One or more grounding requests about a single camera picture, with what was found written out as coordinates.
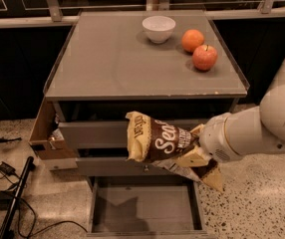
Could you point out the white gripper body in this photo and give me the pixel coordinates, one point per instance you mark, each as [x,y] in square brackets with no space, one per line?
[215,137]

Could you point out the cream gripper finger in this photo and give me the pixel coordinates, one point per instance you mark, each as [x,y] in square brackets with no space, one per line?
[194,158]
[197,130]

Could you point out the brown chip bag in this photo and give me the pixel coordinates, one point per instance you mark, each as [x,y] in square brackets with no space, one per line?
[151,140]

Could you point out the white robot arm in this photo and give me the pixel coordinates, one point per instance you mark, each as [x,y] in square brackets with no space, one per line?
[230,137]

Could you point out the grey drawer cabinet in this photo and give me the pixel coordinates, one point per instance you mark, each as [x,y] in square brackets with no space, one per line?
[109,68]

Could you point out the bottom grey drawer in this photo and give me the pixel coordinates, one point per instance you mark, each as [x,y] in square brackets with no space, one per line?
[146,207]

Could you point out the grey drawer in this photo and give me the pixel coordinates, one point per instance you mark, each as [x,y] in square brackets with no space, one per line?
[146,207]
[95,134]
[119,166]

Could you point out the top grey drawer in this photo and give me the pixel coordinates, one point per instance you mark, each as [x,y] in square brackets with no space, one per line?
[95,134]

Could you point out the middle grey drawer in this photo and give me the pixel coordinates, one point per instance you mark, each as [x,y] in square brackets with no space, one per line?
[119,166]

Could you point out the red apple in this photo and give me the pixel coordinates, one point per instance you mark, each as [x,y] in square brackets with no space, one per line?
[204,57]

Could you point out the orange fruit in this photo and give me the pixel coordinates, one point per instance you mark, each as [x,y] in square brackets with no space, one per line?
[191,39]

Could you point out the white ceramic bowl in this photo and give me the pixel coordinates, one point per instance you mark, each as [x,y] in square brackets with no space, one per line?
[158,28]

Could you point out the cardboard box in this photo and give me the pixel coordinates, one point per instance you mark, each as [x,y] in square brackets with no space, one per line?
[47,141]

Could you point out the black pole stand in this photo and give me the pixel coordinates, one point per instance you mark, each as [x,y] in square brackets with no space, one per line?
[15,197]

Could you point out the black power adapter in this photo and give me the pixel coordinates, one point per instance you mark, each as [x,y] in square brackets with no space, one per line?
[7,169]

